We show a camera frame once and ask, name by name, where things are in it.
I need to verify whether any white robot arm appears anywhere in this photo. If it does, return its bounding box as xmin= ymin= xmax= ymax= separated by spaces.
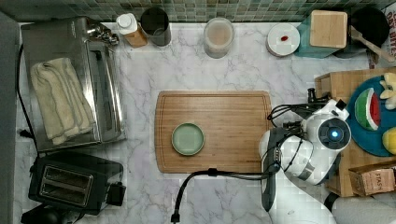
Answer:
xmin=259 ymin=100 xmax=351 ymax=224

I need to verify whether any green ceramic bowl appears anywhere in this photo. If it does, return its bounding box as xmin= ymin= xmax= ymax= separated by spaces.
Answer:
xmin=171 ymin=122 xmax=205 ymax=156

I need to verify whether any wooden cutting board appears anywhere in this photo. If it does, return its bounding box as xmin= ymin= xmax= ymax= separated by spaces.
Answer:
xmin=154 ymin=91 xmax=272 ymax=174

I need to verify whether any clear jar with cereal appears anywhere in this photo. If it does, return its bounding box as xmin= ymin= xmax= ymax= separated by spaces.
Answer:
xmin=204 ymin=18 xmax=234 ymax=59

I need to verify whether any dark grey cup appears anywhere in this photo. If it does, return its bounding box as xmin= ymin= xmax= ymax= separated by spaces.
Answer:
xmin=141 ymin=7 xmax=171 ymax=47

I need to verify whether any white lidded pink bowl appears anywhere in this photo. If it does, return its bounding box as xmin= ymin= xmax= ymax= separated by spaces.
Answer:
xmin=266 ymin=23 xmax=301 ymax=57

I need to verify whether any white cap wooden bottle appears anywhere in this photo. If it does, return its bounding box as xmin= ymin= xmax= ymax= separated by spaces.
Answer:
xmin=116 ymin=13 xmax=148 ymax=48

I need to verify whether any stainless steel toaster oven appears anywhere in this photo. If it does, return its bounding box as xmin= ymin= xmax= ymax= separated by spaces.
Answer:
xmin=21 ymin=17 xmax=125 ymax=152

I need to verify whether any black two-slot toaster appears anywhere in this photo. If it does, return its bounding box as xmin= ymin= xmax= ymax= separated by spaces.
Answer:
xmin=28 ymin=151 xmax=126 ymax=216

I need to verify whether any folded beige towel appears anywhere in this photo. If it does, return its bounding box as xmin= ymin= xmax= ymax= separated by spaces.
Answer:
xmin=30 ymin=58 xmax=94 ymax=145

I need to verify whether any teal canister with wooden lid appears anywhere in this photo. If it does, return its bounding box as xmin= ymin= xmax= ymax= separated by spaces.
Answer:
xmin=295 ymin=9 xmax=347 ymax=59

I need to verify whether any black paper towel holder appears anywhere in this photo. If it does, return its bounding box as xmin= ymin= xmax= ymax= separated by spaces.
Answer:
xmin=323 ymin=192 xmax=339 ymax=211

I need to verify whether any watermelon slice toy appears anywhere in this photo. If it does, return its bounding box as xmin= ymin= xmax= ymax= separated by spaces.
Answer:
xmin=355 ymin=88 xmax=381 ymax=132

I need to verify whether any blue plate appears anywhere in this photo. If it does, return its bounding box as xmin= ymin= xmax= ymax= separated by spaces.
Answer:
xmin=346 ymin=76 xmax=396 ymax=157

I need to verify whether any wooden spoon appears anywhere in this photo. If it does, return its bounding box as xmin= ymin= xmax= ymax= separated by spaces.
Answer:
xmin=349 ymin=26 xmax=395 ymax=63

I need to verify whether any white paper towel roll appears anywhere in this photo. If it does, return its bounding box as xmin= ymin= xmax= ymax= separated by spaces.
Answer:
xmin=331 ymin=192 xmax=396 ymax=224

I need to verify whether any red white food package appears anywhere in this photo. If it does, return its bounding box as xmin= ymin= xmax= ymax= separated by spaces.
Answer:
xmin=368 ymin=3 xmax=396 ymax=70

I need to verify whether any stash tea box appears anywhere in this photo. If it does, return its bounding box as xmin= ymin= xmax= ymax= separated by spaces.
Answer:
xmin=349 ymin=162 xmax=395 ymax=196

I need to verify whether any yellow lemon toy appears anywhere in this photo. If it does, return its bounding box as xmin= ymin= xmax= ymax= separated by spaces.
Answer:
xmin=382 ymin=128 xmax=396 ymax=155

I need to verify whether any banana toy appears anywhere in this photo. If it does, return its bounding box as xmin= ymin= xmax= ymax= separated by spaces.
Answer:
xmin=380 ymin=73 xmax=396 ymax=110

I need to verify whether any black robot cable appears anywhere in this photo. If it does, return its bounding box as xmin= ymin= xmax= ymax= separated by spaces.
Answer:
xmin=170 ymin=167 xmax=275 ymax=224

